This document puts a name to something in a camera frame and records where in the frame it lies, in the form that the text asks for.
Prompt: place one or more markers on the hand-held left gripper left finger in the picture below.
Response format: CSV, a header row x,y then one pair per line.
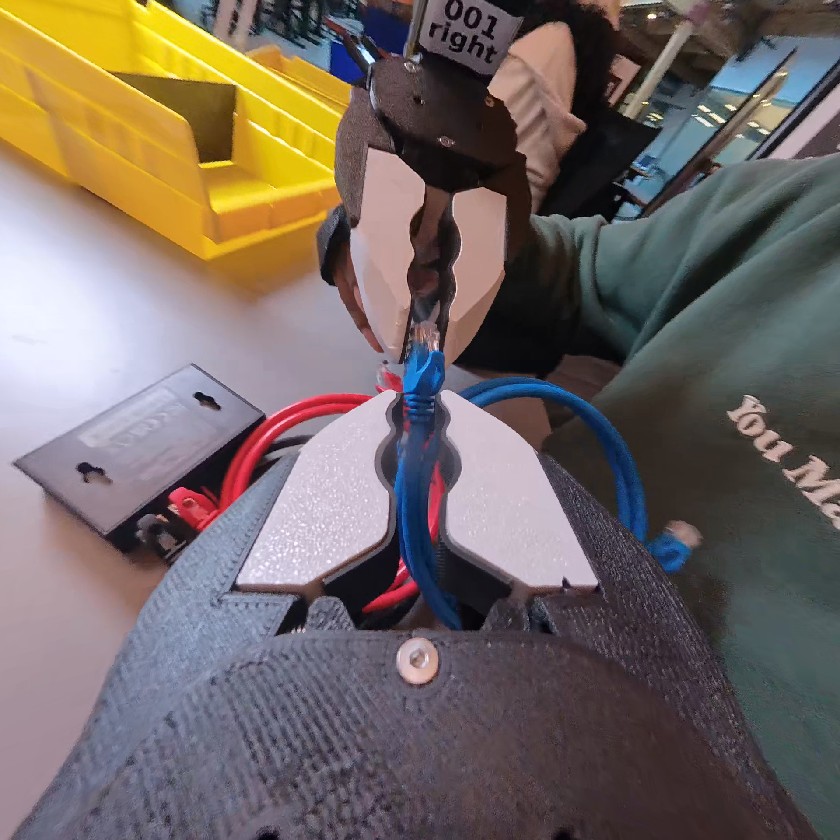
x,y
321,499

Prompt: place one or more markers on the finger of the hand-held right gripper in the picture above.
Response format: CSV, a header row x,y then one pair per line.
x,y
482,262
384,236

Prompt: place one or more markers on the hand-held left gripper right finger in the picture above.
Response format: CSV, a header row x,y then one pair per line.
x,y
512,505

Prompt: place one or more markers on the yellow storage bin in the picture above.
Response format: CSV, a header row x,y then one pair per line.
x,y
262,216
197,33

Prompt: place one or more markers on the black ethernet switch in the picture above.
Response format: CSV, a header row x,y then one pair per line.
x,y
131,446

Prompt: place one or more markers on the person's right forearm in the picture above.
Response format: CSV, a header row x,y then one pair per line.
x,y
689,262

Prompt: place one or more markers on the person's right hand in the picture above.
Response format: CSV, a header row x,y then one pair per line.
x,y
358,315

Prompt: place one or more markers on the blue storage bin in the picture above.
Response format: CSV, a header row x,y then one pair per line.
x,y
344,65

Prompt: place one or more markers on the black bin divider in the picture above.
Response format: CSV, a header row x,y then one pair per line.
x,y
190,111

